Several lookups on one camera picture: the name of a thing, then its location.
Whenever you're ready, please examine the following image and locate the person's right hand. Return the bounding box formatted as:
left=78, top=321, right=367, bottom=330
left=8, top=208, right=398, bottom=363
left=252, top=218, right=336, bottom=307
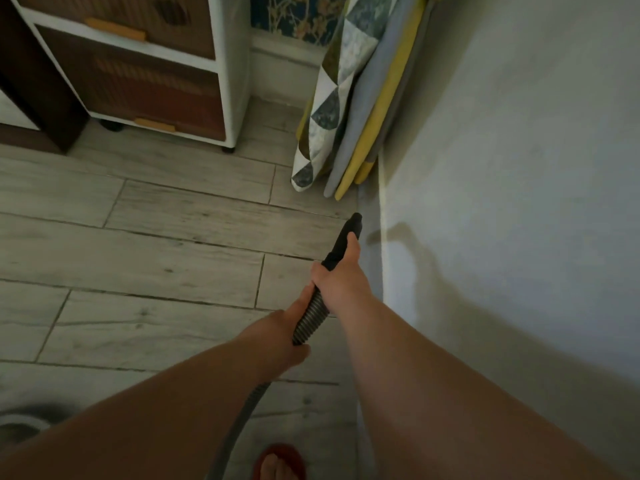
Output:
left=310, top=232, right=374, bottom=321

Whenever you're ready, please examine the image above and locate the person's left hand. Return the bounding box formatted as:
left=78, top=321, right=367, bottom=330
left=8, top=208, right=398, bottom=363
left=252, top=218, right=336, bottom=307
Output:
left=234, top=285, right=316, bottom=384

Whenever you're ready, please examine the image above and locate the grey ribbed hose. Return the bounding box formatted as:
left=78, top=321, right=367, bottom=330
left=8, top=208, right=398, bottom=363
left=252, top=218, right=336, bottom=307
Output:
left=205, top=212, right=363, bottom=480

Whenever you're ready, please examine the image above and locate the person's right forearm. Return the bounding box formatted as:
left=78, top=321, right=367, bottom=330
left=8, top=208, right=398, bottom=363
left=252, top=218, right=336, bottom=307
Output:
left=331, top=294, right=623, bottom=480

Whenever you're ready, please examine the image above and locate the person's left forearm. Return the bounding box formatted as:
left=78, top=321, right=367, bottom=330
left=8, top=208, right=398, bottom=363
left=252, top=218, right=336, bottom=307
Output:
left=0, top=337, right=272, bottom=480

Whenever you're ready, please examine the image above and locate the yellow ironing board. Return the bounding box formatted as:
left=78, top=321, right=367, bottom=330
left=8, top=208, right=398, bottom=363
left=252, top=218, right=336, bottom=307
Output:
left=334, top=0, right=447, bottom=202

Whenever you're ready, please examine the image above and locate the grey ironing board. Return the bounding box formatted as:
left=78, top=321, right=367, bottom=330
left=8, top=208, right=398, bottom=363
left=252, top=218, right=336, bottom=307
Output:
left=323, top=0, right=427, bottom=199

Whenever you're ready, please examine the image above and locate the red slipper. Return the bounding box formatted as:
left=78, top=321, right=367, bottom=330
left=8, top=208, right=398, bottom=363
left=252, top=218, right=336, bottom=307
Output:
left=253, top=443, right=307, bottom=480

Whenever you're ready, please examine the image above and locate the triangle patterned ironing board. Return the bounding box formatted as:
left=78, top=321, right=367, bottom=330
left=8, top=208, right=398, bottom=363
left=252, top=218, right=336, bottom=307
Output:
left=291, top=0, right=402, bottom=193

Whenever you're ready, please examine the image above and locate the person's foot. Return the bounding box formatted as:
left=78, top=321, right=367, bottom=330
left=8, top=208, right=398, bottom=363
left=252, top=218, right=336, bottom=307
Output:
left=259, top=453, right=297, bottom=480

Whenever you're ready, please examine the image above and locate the white drawer cabinet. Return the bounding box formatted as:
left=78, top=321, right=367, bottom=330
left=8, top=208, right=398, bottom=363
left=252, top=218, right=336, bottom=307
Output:
left=9, top=0, right=252, bottom=149

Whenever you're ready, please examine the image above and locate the brown ribbed drawer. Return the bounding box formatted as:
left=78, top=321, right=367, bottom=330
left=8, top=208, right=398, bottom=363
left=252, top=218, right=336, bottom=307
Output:
left=36, top=26, right=227, bottom=142

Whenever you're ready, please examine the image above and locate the brown drawer with round mark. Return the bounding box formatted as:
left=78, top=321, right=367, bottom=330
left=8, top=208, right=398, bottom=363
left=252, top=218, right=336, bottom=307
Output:
left=14, top=0, right=217, bottom=60

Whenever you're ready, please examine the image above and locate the grey round vacuum cleaner body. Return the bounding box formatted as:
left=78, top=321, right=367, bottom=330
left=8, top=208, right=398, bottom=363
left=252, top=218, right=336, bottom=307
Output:
left=0, top=404, right=57, bottom=449

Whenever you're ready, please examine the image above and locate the dark wooden furniture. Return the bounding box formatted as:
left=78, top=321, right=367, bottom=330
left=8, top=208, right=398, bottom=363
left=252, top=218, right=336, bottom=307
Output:
left=0, top=0, right=91, bottom=155

